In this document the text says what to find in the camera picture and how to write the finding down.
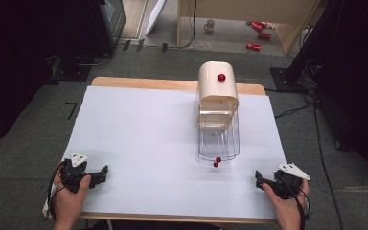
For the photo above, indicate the light wooden shelf unit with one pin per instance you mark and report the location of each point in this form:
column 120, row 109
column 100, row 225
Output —
column 236, row 8

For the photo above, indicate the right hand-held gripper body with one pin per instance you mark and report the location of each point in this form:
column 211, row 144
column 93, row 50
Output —
column 287, row 187

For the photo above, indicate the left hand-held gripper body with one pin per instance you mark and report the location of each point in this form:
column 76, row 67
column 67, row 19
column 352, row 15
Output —
column 73, row 172

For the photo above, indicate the white table sheet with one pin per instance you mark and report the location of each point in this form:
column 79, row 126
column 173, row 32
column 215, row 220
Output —
column 140, row 143

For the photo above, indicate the black tape corner mark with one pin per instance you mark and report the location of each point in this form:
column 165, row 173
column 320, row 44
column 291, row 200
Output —
column 72, row 108

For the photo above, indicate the black curtain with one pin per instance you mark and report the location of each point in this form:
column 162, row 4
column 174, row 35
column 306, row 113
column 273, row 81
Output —
column 16, row 64
column 361, row 80

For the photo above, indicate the red can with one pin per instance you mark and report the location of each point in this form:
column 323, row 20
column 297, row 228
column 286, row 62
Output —
column 253, row 47
column 264, row 24
column 257, row 26
column 264, row 35

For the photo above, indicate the black flat base plate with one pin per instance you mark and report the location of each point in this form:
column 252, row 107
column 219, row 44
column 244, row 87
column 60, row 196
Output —
column 72, row 73

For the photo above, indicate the person's left hand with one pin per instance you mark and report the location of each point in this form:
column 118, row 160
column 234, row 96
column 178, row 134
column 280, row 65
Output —
column 67, row 204

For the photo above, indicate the grey mug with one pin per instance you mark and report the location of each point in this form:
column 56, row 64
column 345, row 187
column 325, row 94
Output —
column 209, row 25

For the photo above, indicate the cream storage box red knob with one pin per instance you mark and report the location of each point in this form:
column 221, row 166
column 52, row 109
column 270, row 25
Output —
column 215, row 86

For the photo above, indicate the clear plastic drawer red knob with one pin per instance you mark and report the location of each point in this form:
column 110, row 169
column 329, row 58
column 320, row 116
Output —
column 220, row 143

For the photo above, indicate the black stand with base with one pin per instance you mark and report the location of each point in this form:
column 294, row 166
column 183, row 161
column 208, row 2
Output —
column 287, row 78

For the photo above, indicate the white board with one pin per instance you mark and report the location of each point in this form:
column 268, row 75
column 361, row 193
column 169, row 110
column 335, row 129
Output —
column 155, row 14

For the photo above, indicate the black tape strip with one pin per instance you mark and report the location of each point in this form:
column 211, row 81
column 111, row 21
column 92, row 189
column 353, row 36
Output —
column 165, row 47
column 126, row 45

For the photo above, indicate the person's dark clothing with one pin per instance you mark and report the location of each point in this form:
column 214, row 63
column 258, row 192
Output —
column 156, row 225

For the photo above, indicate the dark monitor cabinet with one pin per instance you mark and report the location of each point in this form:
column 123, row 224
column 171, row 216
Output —
column 108, row 22

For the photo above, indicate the person's right hand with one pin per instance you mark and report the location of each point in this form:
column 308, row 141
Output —
column 287, row 209

